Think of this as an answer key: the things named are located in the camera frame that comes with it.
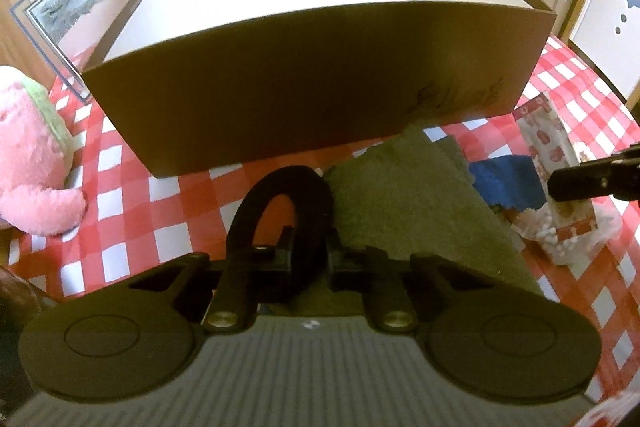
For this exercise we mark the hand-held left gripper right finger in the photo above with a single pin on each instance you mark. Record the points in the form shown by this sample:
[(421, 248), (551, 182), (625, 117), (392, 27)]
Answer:
[(345, 262)]

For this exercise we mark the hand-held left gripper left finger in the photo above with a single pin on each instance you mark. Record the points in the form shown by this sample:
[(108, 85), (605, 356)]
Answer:
[(280, 257)]

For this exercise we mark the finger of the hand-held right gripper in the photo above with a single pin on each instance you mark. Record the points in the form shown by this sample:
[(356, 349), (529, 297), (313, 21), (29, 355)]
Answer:
[(585, 179)]

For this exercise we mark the small red patterned packet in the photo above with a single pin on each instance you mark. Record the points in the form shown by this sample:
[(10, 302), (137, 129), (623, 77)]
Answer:
[(545, 137)]

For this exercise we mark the cotton swab bag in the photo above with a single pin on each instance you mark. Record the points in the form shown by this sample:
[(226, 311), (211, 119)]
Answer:
[(555, 242)]

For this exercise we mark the black hair band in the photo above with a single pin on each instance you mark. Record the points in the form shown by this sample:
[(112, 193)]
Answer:
[(300, 177)]

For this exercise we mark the grey sock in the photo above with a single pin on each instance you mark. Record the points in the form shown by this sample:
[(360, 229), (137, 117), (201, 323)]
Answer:
[(410, 207)]

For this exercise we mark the brown cardboard box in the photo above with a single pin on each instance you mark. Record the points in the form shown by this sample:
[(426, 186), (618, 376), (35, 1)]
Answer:
[(300, 82)]

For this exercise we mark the dark blue cloth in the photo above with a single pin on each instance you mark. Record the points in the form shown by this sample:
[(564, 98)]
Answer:
[(505, 179)]

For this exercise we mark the red white checkered tablecloth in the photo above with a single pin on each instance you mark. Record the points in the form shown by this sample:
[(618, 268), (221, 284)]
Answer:
[(150, 217)]

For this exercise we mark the white chair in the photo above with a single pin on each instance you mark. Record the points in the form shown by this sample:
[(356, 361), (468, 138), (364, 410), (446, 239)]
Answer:
[(600, 32)]

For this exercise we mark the pink plush toy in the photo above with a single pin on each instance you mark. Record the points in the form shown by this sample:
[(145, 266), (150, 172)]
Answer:
[(30, 157)]

